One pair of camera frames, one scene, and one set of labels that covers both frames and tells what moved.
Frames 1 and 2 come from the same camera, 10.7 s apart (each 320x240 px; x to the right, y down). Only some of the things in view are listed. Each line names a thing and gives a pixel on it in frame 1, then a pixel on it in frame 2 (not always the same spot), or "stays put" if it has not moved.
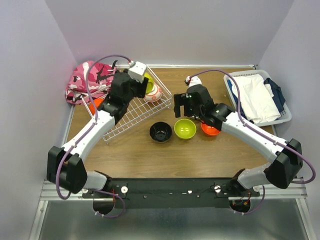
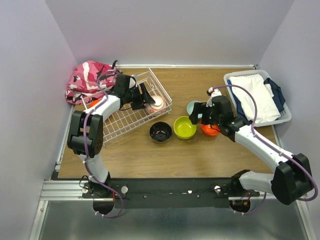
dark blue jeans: x=278 y=96 stays put
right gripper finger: x=182 y=99 to x=198 y=109
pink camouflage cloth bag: x=88 y=81 stays put
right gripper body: x=194 y=111 to x=208 y=117
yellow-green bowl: x=150 y=83 to x=183 y=128
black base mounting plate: x=170 y=193 stays put
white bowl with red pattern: x=155 y=95 to x=157 y=108
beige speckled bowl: x=160 y=132 stays put
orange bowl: x=210 y=130 stays put
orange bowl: x=97 y=102 stays put
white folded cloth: x=257 y=102 stays put
